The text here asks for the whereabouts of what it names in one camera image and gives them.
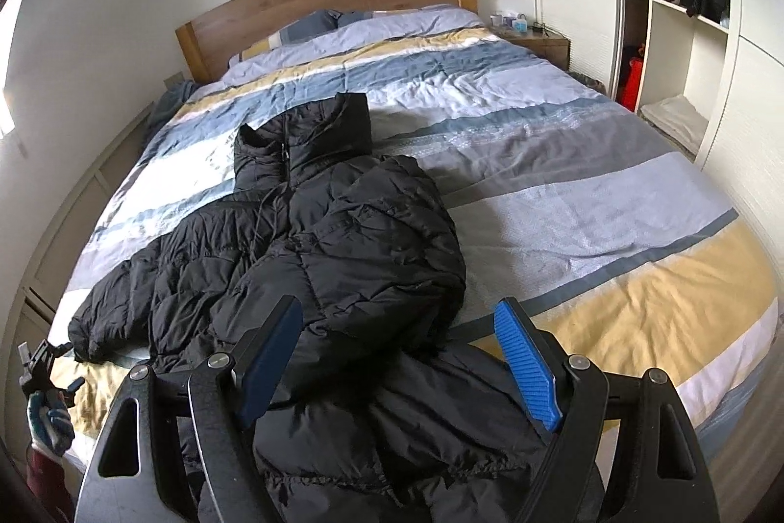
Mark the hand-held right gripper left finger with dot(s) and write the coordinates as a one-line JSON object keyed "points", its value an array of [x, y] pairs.
{"points": [[269, 360]]}

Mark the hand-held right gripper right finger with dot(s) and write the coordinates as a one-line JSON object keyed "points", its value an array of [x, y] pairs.
{"points": [[528, 367]]}

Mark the black puffer jacket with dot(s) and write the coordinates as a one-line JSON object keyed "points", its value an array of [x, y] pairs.
{"points": [[367, 229]]}

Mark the person's left forearm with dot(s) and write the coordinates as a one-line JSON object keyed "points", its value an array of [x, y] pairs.
{"points": [[46, 483]]}

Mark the person's left hand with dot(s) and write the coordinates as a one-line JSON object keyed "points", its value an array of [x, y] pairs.
{"points": [[50, 420]]}

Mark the striped duvet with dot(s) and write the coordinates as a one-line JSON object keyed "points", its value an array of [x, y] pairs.
{"points": [[582, 192]]}

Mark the grey cloth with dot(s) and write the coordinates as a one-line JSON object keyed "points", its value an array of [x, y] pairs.
{"points": [[168, 106]]}

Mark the folded white towels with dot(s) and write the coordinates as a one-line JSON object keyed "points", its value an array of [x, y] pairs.
{"points": [[677, 122]]}

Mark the red bag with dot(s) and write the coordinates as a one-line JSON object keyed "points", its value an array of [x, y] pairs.
{"points": [[629, 85]]}

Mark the wooden nightstand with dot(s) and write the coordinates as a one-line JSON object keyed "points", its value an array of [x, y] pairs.
{"points": [[545, 48]]}

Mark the blue striped pillow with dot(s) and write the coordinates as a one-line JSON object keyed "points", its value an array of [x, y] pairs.
{"points": [[306, 25]]}

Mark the blue box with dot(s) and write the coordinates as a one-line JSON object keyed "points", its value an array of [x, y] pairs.
{"points": [[520, 25]]}

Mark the white cup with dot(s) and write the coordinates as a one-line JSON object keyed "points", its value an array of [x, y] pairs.
{"points": [[497, 19]]}

